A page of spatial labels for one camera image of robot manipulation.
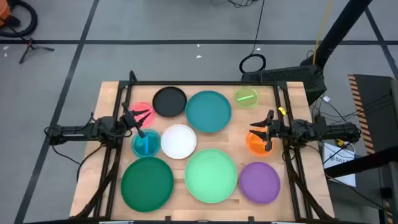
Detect large mint green plate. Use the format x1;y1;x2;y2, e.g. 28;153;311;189
184;148;239;204

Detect small light green translucent plate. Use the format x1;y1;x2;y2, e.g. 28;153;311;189
233;86;260;110

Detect black plastic plate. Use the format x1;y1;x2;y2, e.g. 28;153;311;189
152;86;188;118

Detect large dark green plate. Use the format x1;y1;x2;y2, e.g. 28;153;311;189
120;156;175;213

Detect orange vacuum cleaner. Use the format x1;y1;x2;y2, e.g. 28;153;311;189
0;0;12;27

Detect yellow cable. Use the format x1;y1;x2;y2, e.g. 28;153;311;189
312;0;334;65

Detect large teal plastic plate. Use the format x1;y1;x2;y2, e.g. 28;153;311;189
185;90;233;134

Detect black metal beam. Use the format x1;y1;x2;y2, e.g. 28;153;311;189
324;146;398;179

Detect black looped floor cable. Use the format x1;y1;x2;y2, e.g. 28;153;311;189
238;0;267;74

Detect black vacuum hose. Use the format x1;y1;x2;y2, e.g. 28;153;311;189
0;0;39;39

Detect black slanted pole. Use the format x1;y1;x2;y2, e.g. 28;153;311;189
300;0;373;68

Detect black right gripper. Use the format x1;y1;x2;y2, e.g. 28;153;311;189
249;109;292;152

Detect white printed paper sign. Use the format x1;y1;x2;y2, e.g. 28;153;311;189
323;142;357;187

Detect black tripod stand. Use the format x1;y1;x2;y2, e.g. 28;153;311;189
19;37;55;65

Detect black aluminium table frame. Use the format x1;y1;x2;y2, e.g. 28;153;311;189
74;70;335;224

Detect small pink translucent plate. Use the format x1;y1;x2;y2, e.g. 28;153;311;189
129;101;156;129

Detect purple plastic plate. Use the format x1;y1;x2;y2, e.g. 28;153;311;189
238;161;281;205

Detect small orange translucent plate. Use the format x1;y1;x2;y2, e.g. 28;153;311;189
246;130;276;157

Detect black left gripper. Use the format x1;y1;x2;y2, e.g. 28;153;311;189
119;101;152;139

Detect white plastic plate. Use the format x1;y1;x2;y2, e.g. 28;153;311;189
160;124;198;160

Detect black cable bundle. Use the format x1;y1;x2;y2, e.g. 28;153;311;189
210;0;259;9

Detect hazard striped black panel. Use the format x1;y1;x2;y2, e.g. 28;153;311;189
348;73;398;156

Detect small blue translucent plate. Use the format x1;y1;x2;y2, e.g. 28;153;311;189
131;129;162;159

